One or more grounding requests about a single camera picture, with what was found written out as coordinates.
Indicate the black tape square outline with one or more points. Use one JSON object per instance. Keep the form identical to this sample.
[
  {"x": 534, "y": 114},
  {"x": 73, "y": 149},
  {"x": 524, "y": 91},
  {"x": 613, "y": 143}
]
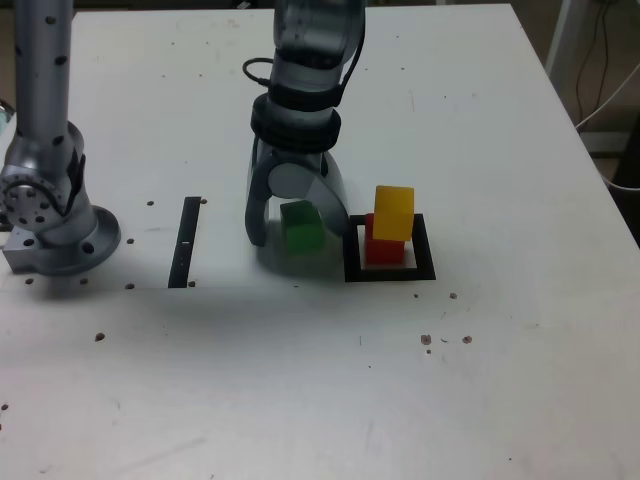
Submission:
[{"x": 425, "y": 250}]

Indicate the black tape strip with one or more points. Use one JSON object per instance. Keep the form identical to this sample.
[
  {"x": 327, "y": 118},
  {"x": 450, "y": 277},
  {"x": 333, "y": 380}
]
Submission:
[{"x": 182, "y": 260}]

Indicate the yellow cube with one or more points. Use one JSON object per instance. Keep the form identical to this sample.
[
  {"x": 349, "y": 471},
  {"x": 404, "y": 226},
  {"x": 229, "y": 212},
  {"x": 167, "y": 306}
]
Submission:
[{"x": 395, "y": 215}]

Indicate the green cube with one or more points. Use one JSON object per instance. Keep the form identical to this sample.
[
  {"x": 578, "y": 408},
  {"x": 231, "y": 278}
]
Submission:
[{"x": 300, "y": 235}]

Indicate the red cube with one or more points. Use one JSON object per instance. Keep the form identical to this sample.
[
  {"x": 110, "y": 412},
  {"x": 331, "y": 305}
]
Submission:
[{"x": 382, "y": 252}]

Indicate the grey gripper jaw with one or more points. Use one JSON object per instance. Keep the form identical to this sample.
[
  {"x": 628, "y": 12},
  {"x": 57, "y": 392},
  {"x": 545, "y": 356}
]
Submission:
[
  {"x": 256, "y": 200},
  {"x": 292, "y": 182}
]

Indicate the small greenish object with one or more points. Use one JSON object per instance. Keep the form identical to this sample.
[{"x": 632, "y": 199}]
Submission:
[{"x": 4, "y": 115}]

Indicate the white metal post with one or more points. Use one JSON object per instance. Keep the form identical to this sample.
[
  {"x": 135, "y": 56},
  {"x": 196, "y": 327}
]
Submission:
[{"x": 559, "y": 40}]

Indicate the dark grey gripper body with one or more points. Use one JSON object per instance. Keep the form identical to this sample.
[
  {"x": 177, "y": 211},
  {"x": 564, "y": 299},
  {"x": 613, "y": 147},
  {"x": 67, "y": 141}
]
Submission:
[{"x": 300, "y": 157}]

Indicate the grey power strip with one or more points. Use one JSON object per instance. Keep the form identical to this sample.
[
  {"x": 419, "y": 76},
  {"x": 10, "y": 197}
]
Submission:
[{"x": 605, "y": 142}]

